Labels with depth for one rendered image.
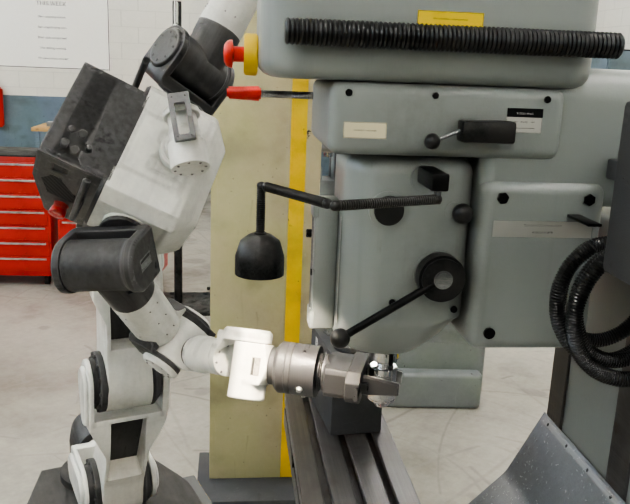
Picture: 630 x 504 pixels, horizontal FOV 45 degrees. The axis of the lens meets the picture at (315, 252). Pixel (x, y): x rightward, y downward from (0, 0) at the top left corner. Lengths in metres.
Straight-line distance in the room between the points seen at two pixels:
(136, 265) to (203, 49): 0.46
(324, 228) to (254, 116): 1.74
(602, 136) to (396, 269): 0.35
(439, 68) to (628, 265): 0.36
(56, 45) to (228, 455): 7.79
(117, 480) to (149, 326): 0.65
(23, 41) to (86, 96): 9.07
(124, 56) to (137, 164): 8.89
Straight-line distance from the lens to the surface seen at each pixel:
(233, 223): 2.93
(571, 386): 1.48
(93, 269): 1.30
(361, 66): 1.03
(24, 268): 6.15
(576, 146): 1.15
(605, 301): 1.36
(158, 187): 1.36
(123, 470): 2.00
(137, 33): 10.22
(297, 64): 1.02
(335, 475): 1.59
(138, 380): 1.79
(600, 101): 1.16
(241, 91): 1.24
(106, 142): 1.37
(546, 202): 1.14
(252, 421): 3.22
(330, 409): 1.72
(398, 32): 1.01
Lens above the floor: 1.75
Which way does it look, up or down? 14 degrees down
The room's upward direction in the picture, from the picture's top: 2 degrees clockwise
